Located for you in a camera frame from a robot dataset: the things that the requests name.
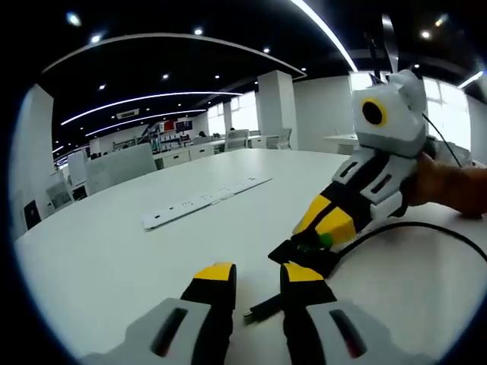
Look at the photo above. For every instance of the white office chair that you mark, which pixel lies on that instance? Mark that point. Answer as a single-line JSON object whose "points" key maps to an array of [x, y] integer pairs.
{"points": [[61, 195], [281, 137], [236, 138]]}

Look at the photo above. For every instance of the person's right hand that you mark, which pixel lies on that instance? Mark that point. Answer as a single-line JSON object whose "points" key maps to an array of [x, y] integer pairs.
{"points": [[433, 186]]}

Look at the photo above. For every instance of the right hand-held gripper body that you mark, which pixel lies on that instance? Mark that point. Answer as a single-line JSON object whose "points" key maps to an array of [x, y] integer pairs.
{"points": [[403, 114]]}

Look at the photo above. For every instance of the white desk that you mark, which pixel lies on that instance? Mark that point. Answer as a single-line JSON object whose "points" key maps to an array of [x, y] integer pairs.
{"points": [[114, 266]]}

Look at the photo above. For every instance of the white desk power strip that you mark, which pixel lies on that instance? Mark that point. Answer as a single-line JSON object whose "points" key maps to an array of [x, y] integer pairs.
{"points": [[198, 203]]}

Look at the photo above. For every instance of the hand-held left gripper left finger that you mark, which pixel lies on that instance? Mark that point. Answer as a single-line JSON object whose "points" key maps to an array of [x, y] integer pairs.
{"points": [[207, 304]]}

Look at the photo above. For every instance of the white side table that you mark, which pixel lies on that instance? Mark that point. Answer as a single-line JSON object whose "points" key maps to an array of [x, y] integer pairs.
{"points": [[340, 141]]}

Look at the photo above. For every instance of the black office chair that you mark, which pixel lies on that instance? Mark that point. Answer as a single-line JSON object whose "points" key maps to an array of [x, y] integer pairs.
{"points": [[32, 213]]}

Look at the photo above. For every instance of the white tall appliance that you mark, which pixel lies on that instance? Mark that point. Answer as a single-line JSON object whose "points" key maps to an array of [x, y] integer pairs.
{"points": [[77, 169]]}

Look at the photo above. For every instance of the white square pillar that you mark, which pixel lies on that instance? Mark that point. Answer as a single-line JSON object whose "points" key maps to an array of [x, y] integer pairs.
{"points": [[34, 159], [277, 110]]}

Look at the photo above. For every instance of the white desk partition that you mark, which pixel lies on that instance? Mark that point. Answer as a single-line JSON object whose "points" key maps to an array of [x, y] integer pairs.
{"points": [[121, 167]]}

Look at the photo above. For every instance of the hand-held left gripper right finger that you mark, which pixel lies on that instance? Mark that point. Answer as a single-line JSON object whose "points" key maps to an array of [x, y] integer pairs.
{"points": [[308, 304]]}

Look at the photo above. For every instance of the white low cabinets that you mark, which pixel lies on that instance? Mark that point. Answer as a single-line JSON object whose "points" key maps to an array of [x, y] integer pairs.
{"points": [[182, 156]]}

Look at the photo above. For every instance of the storage shelf rack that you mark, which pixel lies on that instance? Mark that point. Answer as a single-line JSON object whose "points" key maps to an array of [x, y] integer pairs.
{"points": [[167, 135]]}

